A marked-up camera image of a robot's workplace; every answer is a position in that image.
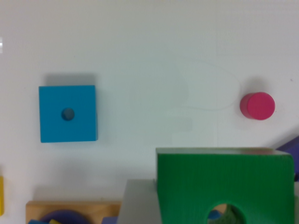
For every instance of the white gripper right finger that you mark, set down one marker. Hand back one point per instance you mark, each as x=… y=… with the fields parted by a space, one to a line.
x=296 y=202

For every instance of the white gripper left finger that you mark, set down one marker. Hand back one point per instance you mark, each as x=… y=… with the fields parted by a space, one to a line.
x=140 y=204

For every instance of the green square block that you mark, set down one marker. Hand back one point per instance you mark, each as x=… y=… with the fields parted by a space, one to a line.
x=257 y=183

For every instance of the dark purple square block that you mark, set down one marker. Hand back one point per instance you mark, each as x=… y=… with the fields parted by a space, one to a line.
x=292 y=147

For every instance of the blue octagon block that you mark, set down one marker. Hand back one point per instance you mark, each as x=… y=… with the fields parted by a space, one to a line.
x=227 y=217

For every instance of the pink cylinder block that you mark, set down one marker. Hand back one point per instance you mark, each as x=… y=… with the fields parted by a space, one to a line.
x=257 y=105

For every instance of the light blue square block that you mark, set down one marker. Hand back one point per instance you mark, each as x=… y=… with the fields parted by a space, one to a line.
x=67 y=114

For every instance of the yellow notched block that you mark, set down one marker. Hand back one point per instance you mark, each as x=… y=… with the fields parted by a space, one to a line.
x=1 y=196

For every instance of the wooden peg base board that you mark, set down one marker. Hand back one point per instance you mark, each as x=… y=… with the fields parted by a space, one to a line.
x=93 y=211

